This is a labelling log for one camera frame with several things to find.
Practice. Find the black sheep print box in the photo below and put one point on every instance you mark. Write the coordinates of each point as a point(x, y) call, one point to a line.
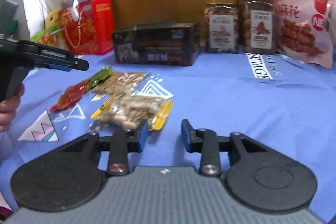
point(166, 43)

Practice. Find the left nut jar gold lid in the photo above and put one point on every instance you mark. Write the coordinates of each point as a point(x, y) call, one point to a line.
point(221, 23)

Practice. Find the blue printed tablecloth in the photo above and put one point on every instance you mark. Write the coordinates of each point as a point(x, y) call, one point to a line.
point(283, 103)

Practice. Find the right nut jar gold lid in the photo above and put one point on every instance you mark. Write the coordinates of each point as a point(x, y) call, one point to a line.
point(257, 23)

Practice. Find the yellow plush duck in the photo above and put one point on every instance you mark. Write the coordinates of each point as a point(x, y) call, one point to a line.
point(52, 34)

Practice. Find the green snack packet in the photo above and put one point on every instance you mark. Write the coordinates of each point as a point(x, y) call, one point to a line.
point(98, 77)

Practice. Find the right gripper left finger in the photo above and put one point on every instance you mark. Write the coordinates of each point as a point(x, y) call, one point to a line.
point(73, 174)

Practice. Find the yellow peanut snack packet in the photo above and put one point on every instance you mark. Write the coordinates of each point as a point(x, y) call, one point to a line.
point(129, 111)

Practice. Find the nut jar gold lid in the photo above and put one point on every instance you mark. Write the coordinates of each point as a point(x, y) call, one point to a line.
point(221, 23)
point(257, 23)

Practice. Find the brown snack packet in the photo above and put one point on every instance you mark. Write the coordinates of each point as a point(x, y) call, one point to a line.
point(119, 83)

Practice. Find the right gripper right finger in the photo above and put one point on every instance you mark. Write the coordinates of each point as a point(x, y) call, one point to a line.
point(254, 174)

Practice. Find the red gift box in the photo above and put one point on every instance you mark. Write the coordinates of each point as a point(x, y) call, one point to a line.
point(91, 34)

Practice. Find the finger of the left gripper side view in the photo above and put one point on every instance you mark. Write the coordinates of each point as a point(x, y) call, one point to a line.
point(78, 63)

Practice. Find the pink snack bag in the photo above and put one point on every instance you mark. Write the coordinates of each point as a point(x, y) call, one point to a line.
point(302, 31)

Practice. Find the red snack packet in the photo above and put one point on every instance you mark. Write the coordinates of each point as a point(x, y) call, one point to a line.
point(71, 95)

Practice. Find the person's left hand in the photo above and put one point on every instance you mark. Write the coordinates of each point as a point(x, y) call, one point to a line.
point(8, 108)

